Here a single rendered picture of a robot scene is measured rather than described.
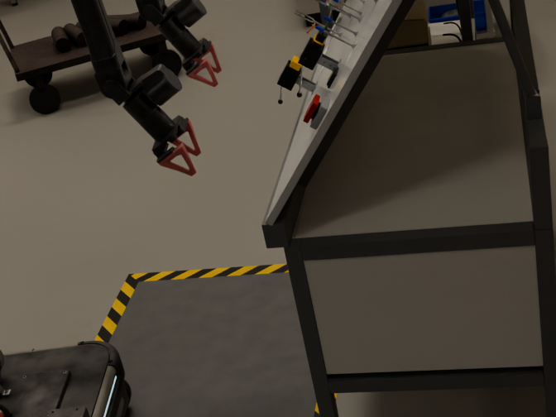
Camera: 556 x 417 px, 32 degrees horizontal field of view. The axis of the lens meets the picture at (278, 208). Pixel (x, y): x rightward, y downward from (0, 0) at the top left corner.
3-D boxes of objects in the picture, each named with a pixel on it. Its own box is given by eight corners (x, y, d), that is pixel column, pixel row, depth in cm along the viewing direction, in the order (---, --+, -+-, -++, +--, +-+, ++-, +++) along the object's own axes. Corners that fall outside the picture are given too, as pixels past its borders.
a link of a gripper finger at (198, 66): (227, 70, 256) (203, 45, 253) (225, 81, 250) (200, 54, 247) (208, 85, 259) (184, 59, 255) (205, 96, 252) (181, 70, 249)
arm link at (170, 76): (107, 71, 209) (99, 87, 201) (146, 39, 205) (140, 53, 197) (146, 111, 213) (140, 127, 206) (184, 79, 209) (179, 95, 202)
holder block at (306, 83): (301, 111, 274) (270, 94, 273) (320, 75, 267) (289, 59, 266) (299, 117, 270) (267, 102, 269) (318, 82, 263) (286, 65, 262)
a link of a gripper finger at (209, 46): (229, 61, 262) (206, 35, 259) (227, 71, 256) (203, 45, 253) (211, 76, 265) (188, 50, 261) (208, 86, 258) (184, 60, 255)
